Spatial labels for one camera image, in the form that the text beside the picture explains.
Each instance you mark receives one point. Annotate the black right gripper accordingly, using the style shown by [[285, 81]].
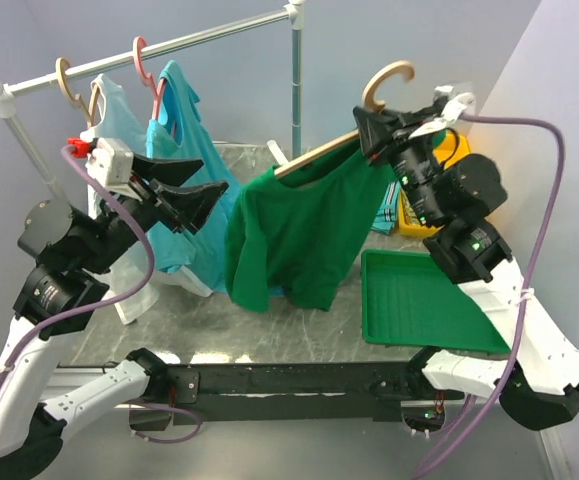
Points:
[[383, 132]]

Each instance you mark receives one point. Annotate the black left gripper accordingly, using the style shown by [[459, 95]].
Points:
[[191, 202]]

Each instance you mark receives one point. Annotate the beige hanger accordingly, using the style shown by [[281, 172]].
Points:
[[402, 68], [75, 100]]

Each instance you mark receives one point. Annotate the green t shirt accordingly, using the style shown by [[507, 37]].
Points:
[[300, 233]]

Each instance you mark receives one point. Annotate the green plastic tray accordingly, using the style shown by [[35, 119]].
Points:
[[407, 301]]

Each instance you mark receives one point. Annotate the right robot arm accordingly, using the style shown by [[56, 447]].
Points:
[[538, 384]]

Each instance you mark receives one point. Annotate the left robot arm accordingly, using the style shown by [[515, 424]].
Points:
[[70, 250]]

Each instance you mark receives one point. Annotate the light blue t shirt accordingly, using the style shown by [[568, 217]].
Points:
[[178, 133]]

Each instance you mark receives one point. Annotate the folded teal shirt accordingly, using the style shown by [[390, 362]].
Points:
[[386, 216]]

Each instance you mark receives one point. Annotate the white t shirt blue print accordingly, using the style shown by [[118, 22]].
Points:
[[119, 122]]

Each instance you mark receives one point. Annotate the pink plastic hanger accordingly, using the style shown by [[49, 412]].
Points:
[[156, 88]]

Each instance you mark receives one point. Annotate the yellow plastic bin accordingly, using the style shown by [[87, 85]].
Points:
[[451, 150]]

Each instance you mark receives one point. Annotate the lemon print folded cloth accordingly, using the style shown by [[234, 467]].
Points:
[[408, 215]]

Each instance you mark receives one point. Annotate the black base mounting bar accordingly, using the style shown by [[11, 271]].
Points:
[[266, 392]]

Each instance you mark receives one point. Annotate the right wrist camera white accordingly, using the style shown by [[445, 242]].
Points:
[[457, 102]]

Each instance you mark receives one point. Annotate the aluminium frame rail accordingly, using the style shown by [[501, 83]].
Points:
[[67, 378]]

